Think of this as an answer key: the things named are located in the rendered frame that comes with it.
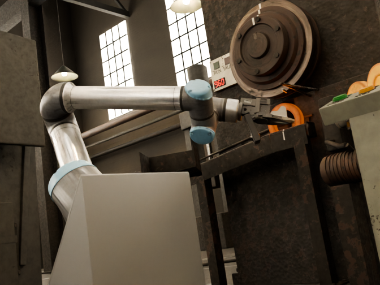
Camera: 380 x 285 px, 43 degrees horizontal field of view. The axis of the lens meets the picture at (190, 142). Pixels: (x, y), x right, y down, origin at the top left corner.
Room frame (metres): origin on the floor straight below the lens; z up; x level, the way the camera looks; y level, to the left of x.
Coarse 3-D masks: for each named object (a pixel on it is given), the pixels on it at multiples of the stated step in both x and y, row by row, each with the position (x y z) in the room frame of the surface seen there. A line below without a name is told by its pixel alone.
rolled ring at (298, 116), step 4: (280, 104) 2.21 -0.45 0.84; (284, 104) 2.20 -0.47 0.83; (288, 104) 2.18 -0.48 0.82; (292, 104) 2.19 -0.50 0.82; (276, 108) 2.23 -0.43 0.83; (288, 108) 2.19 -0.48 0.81; (292, 108) 2.17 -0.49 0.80; (296, 108) 2.16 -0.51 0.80; (292, 112) 2.18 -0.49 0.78; (296, 112) 2.16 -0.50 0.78; (300, 112) 2.17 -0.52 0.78; (296, 116) 2.17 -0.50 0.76; (300, 116) 2.16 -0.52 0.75; (296, 120) 2.17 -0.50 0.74; (300, 120) 2.16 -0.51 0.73; (296, 124) 2.17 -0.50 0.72; (272, 128) 2.26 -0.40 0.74; (276, 128) 2.27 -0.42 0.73; (272, 132) 2.26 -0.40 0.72
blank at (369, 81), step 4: (376, 64) 1.65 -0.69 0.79; (372, 68) 1.67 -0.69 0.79; (376, 68) 1.65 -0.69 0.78; (372, 72) 1.68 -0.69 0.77; (376, 72) 1.66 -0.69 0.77; (368, 76) 1.71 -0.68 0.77; (372, 76) 1.68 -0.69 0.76; (376, 76) 1.66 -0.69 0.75; (368, 80) 1.71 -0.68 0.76; (372, 80) 1.69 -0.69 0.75; (376, 80) 1.68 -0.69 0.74; (368, 84) 1.72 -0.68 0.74; (372, 84) 1.69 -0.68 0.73; (376, 84) 1.69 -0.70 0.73
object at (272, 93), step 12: (276, 0) 2.14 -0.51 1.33; (252, 12) 2.23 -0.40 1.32; (300, 12) 2.07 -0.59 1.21; (240, 24) 2.29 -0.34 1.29; (312, 24) 2.09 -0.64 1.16; (312, 36) 2.05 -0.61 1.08; (312, 48) 2.06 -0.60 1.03; (312, 60) 2.11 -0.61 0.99; (300, 72) 2.11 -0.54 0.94; (240, 84) 2.33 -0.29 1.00; (264, 96) 2.25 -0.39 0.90; (276, 96) 2.27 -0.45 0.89
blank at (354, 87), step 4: (352, 84) 1.81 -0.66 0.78; (356, 84) 1.79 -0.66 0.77; (360, 84) 1.76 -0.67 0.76; (364, 84) 1.75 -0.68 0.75; (352, 88) 1.82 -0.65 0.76; (356, 88) 1.79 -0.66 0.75; (360, 88) 1.77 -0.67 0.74; (348, 92) 1.85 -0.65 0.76; (352, 92) 1.82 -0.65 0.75; (356, 92) 1.80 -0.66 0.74
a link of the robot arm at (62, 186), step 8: (80, 160) 1.34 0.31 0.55; (64, 168) 1.31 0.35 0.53; (72, 168) 1.30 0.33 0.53; (80, 168) 1.30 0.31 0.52; (88, 168) 1.31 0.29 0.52; (96, 168) 1.36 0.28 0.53; (56, 176) 1.31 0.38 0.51; (64, 176) 1.29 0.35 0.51; (72, 176) 1.28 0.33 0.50; (56, 184) 1.30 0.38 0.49; (64, 184) 1.28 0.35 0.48; (72, 184) 1.27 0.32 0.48; (56, 192) 1.30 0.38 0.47; (64, 192) 1.27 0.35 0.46; (72, 192) 1.25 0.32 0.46; (56, 200) 1.31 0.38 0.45; (64, 200) 1.27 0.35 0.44; (72, 200) 1.25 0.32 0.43; (64, 208) 1.28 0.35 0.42; (64, 216) 1.32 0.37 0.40
